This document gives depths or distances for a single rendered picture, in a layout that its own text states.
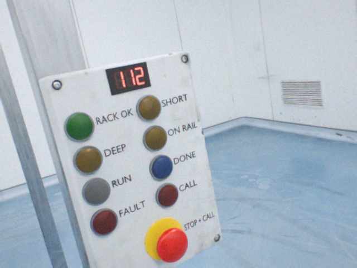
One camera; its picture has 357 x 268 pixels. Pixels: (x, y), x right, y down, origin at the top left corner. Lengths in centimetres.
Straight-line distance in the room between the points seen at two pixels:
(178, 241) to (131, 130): 14
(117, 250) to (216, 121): 413
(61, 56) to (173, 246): 25
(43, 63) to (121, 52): 354
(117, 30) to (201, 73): 119
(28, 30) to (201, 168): 26
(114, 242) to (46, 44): 23
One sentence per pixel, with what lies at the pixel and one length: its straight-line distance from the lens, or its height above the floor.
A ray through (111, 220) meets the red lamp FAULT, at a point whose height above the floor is 94.
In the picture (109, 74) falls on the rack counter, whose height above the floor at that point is 109.
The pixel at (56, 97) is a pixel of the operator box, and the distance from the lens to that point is 35.
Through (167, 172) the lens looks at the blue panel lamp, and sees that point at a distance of 39.
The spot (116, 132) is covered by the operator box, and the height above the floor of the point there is 103.
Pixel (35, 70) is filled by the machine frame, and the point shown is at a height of 111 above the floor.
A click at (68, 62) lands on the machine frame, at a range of 41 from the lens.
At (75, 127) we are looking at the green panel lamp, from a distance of 34.
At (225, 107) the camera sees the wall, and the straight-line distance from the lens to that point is 455.
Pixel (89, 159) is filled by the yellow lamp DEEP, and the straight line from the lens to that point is 35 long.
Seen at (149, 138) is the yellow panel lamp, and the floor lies 101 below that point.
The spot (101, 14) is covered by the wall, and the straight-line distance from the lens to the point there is 394.
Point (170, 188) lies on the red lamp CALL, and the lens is 40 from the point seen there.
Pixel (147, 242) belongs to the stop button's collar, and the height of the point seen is 89.
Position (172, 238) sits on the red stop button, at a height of 90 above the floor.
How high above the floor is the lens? 110
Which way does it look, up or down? 13 degrees down
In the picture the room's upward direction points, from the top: 11 degrees counter-clockwise
